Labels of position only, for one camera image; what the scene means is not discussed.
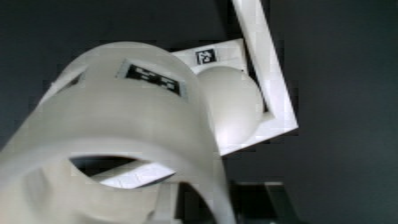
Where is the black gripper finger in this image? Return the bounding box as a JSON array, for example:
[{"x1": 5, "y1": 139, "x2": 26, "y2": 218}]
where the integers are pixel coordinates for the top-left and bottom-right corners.
[{"x1": 229, "y1": 182, "x2": 309, "y2": 224}]

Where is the white lamp bulb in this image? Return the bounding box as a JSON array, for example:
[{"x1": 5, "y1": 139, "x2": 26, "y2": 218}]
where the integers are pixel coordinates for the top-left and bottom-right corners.
[{"x1": 197, "y1": 67, "x2": 264, "y2": 148}]

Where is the white U-shaped fence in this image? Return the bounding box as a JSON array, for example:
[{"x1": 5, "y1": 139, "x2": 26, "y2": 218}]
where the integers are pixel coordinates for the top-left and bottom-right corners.
[{"x1": 87, "y1": 0, "x2": 300, "y2": 190}]

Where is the white lamp shade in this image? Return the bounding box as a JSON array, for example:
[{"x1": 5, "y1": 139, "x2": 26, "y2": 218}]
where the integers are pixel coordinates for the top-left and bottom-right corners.
[{"x1": 0, "y1": 42, "x2": 234, "y2": 224}]

